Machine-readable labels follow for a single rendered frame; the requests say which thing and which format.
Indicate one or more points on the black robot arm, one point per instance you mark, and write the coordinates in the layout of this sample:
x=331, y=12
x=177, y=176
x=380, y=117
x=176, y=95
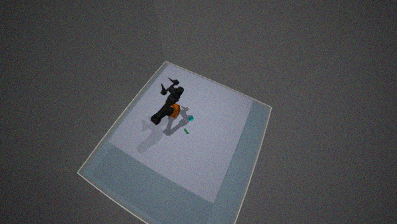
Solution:
x=166, y=110

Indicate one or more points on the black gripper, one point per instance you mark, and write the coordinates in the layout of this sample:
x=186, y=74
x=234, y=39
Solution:
x=170, y=88

